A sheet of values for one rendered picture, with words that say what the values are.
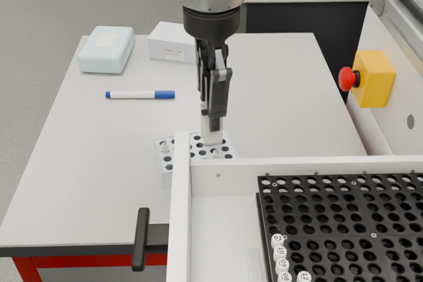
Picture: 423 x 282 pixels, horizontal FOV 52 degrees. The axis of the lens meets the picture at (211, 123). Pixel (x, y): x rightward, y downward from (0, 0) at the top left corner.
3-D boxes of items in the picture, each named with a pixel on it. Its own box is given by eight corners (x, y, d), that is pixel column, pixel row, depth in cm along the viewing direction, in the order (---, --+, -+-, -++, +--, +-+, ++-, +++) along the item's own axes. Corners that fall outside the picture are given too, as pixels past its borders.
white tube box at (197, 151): (163, 190, 69) (161, 173, 66) (155, 154, 75) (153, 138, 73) (238, 175, 71) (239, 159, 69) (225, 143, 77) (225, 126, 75)
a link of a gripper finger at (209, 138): (221, 106, 67) (223, 109, 66) (221, 140, 71) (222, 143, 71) (202, 109, 66) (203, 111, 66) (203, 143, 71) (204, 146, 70)
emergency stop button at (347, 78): (341, 95, 72) (345, 75, 70) (335, 82, 75) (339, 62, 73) (359, 95, 72) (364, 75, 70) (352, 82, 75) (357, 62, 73)
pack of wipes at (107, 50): (121, 75, 94) (119, 57, 92) (78, 73, 95) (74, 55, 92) (136, 42, 106) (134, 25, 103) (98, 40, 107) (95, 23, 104)
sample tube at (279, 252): (270, 282, 45) (275, 255, 42) (269, 271, 46) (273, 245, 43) (282, 282, 45) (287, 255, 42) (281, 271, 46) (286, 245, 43)
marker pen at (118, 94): (106, 100, 87) (104, 93, 86) (107, 95, 89) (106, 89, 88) (174, 99, 87) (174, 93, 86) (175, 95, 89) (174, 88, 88)
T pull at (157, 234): (131, 274, 42) (129, 266, 41) (140, 213, 48) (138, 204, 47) (169, 274, 42) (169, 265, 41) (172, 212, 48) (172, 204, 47)
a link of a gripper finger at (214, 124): (218, 100, 65) (223, 111, 63) (218, 126, 68) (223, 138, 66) (208, 101, 65) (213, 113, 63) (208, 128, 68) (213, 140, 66)
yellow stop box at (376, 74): (355, 109, 72) (365, 72, 67) (344, 84, 77) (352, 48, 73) (386, 108, 72) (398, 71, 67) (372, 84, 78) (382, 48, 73)
